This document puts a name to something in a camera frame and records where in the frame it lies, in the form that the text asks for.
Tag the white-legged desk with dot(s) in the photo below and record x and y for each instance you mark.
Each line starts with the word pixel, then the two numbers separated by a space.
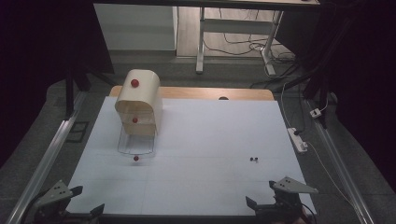
pixel 236 26

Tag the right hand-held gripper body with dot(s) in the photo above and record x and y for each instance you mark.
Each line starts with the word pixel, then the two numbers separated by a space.
pixel 285 199

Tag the small white adapter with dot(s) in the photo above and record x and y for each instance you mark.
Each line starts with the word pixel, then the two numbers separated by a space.
pixel 315 113

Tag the white cabinet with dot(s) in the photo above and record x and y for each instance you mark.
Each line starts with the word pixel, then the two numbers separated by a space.
pixel 137 26

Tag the wooden table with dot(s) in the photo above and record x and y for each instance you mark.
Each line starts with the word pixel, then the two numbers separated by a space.
pixel 199 92

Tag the clear drawer with red knob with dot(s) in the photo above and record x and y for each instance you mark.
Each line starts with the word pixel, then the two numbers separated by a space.
pixel 135 146

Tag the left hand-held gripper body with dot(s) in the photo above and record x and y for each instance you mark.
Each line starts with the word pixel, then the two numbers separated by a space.
pixel 53 194

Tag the cream mini drawer cabinet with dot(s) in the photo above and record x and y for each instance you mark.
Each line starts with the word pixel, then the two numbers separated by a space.
pixel 141 93

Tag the white power strip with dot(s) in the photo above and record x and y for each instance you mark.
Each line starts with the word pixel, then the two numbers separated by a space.
pixel 297 140

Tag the white table cover sheet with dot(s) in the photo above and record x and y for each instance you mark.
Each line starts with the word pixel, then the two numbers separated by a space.
pixel 211 149

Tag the black metal stand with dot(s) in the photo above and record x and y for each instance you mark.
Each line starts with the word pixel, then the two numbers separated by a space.
pixel 70 87

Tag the cream drawer with red knob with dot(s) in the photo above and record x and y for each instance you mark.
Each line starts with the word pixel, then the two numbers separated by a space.
pixel 135 122

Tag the black plug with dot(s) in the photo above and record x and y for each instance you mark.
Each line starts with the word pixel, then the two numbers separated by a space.
pixel 297 132

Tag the aluminium frame rail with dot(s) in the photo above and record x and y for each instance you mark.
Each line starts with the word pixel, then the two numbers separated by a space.
pixel 46 161
pixel 342 168

